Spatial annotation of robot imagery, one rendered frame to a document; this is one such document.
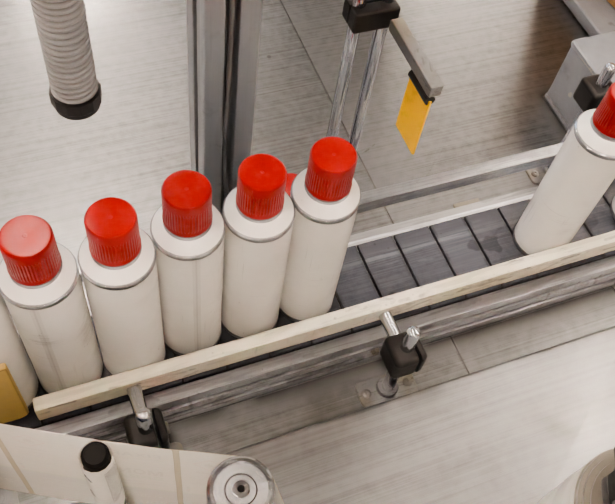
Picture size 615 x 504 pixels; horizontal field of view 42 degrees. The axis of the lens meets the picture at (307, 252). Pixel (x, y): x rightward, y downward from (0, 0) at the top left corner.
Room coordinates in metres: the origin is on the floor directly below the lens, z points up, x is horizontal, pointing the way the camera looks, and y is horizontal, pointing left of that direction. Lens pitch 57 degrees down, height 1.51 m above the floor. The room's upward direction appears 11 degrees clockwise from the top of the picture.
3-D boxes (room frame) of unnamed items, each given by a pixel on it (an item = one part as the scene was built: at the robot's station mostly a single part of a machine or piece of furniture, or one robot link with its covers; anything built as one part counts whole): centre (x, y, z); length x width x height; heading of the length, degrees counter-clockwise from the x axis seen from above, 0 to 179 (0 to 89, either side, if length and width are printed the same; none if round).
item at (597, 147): (0.47, -0.22, 0.98); 0.05 x 0.05 x 0.20
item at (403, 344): (0.31, -0.10, 0.89); 0.03 x 0.03 x 0.12; 30
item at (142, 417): (0.22, 0.10, 0.89); 0.06 x 0.03 x 0.12; 30
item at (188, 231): (0.31, 0.08, 0.98); 0.05 x 0.05 x 0.20
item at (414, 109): (0.40, -0.05, 1.09); 0.03 x 0.01 x 0.06; 30
